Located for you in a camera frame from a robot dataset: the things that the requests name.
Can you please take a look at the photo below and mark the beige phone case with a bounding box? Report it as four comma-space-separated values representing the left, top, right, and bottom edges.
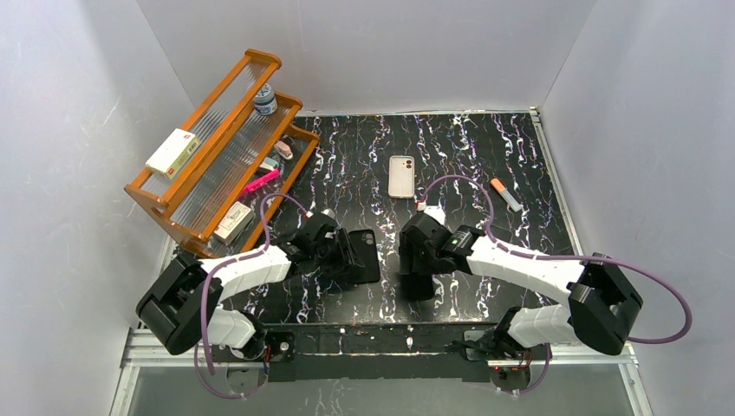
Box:
388, 155, 415, 198

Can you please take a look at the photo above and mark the black phone case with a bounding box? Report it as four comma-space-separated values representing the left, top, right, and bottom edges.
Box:
344, 229, 381, 285

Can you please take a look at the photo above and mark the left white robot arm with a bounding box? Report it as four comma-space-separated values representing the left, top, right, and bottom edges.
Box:
135, 212, 377, 355

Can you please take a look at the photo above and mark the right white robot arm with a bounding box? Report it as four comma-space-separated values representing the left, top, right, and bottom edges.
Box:
399, 211, 642, 358

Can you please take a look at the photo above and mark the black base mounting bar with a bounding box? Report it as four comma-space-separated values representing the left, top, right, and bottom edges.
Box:
209, 322, 552, 392

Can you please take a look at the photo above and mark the small grey cardboard box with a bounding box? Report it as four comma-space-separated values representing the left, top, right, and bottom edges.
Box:
214, 201, 255, 245

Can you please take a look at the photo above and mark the pink highlighter marker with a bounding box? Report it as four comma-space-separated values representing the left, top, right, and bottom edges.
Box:
238, 169, 281, 198

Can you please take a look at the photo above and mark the orange capped white marker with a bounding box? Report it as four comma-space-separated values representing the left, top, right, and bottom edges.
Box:
491, 178, 523, 212

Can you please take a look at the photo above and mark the small grey white eraser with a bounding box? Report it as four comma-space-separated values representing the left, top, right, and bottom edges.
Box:
257, 161, 279, 174

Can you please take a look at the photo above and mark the pink white small stapler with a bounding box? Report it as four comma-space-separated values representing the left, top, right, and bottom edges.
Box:
274, 140, 293, 160

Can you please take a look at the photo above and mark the orange wooden shelf rack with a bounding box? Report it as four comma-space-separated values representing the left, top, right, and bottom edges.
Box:
124, 49, 320, 257

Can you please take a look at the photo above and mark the blue white ceramic jar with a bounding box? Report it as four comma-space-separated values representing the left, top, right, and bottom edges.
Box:
252, 83, 278, 116

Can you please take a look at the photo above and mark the white red box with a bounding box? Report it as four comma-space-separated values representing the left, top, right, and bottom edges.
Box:
146, 128, 200, 179

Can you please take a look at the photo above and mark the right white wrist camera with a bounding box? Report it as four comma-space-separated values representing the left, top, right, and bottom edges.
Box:
416, 201, 446, 225

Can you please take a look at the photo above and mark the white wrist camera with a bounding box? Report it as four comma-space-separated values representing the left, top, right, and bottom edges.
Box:
416, 201, 446, 225
320, 209, 336, 220

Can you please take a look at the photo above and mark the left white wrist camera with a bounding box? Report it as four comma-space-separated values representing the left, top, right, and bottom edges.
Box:
320, 209, 336, 220

